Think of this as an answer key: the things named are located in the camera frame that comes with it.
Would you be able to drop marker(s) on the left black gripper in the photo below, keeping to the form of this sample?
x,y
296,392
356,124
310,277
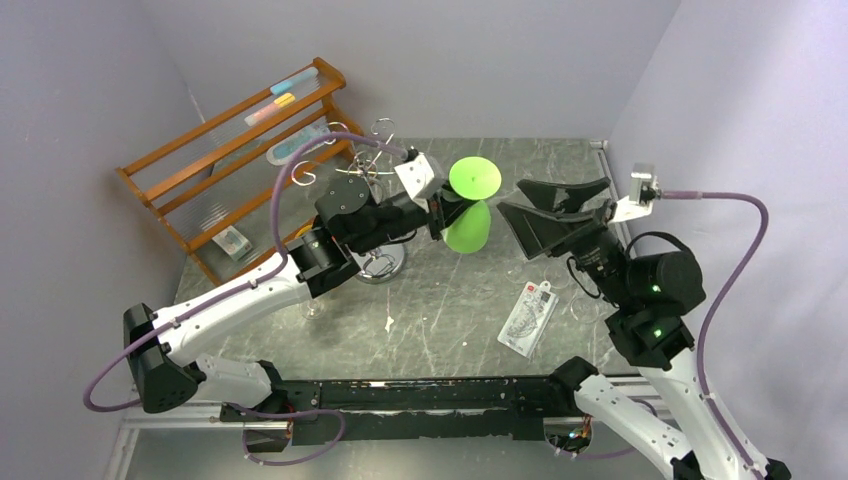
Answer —
x,y
444,212

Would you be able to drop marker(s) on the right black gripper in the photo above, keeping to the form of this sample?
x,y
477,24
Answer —
x,y
597,221

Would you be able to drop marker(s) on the green plastic wine glass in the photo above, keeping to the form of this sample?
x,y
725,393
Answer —
x,y
474,179

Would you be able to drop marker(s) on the clear wine glass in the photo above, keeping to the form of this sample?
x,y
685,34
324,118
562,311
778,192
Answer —
x,y
312,309
527,271

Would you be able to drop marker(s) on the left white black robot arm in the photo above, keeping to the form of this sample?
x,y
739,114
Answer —
x,y
165,348

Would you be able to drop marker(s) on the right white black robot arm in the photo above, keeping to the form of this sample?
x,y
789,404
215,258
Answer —
x,y
651,296

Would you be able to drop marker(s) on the chrome wine glass rack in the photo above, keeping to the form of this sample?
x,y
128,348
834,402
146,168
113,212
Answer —
x,y
383,263

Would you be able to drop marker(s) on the orange plastic wine glass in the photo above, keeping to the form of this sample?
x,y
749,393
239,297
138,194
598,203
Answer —
x,y
302,231

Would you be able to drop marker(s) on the wooden shelf rack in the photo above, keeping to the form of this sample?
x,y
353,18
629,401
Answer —
x,y
216,175

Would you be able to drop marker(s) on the white packaged ruler card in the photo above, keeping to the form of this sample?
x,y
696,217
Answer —
x,y
528,318

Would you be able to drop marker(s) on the clear glass far right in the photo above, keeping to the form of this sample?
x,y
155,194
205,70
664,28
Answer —
x,y
578,298

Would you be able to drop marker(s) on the blue white packaged item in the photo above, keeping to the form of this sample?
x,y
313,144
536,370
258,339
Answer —
x,y
282,152

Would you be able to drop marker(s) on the blue marker pen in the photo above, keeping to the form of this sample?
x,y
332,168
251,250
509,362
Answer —
x,y
287,84

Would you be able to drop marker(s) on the pink yellow marker pen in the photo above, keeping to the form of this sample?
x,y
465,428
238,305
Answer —
x,y
272,108

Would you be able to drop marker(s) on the small teal white box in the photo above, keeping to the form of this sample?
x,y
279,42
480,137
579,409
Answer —
x,y
233,243

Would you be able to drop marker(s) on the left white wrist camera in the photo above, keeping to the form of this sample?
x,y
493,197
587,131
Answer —
x,y
420,177

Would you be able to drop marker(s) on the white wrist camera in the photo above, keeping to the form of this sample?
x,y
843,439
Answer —
x,y
420,177
643,192

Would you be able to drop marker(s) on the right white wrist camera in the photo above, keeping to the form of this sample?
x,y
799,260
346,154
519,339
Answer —
x,y
643,192

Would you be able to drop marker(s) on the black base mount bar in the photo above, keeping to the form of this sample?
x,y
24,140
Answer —
x,y
464,407

